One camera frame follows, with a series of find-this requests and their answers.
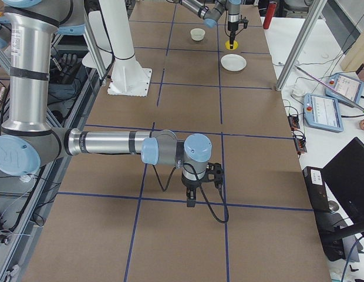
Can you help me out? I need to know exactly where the yellow lemon slice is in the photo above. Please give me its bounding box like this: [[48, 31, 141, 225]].
[[225, 41, 238, 50]]

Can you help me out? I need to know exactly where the orange connector board lower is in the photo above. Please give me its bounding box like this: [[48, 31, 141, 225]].
[[292, 132, 307, 156]]

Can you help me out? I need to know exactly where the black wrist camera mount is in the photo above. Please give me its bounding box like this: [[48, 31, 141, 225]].
[[201, 162, 224, 192]]

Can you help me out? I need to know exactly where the white bowl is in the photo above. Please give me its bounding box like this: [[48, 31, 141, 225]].
[[190, 28, 205, 42]]

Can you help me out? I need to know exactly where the red bottle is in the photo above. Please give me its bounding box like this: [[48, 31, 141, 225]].
[[263, 1, 277, 30]]

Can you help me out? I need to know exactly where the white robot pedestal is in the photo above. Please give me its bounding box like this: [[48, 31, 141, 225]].
[[88, 1, 152, 97]]

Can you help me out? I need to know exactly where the black monitor stand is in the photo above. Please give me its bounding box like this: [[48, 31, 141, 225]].
[[314, 210, 364, 261]]

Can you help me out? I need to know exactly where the far teach pendant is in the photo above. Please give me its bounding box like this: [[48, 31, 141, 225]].
[[328, 73, 364, 103]]

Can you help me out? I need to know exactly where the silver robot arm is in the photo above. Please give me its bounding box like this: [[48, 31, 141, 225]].
[[177, 0, 248, 50], [0, 1, 212, 207]]

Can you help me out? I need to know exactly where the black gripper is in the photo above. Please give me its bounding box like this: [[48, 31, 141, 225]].
[[227, 13, 238, 49], [181, 175, 203, 207]]

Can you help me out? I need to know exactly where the near horizontal blue tape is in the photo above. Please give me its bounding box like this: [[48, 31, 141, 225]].
[[57, 192, 314, 212]]

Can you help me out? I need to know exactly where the teach pendant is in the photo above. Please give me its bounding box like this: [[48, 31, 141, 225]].
[[328, 73, 364, 103], [304, 93, 343, 132]]

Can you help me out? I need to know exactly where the aluminium frame post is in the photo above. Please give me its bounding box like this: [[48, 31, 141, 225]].
[[275, 0, 327, 91]]

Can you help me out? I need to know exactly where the orange connector board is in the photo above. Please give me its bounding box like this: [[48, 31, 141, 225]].
[[292, 132, 307, 156], [288, 115, 300, 130]]

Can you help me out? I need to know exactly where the orange connector board upper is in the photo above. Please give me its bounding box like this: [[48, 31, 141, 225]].
[[288, 115, 300, 130]]

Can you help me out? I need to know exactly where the white plate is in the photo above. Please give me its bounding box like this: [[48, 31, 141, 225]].
[[220, 54, 247, 72]]

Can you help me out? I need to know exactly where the black laptop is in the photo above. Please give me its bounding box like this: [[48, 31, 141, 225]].
[[302, 137, 364, 223]]

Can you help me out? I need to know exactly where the near teach pendant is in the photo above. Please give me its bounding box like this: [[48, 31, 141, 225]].
[[304, 93, 343, 132]]

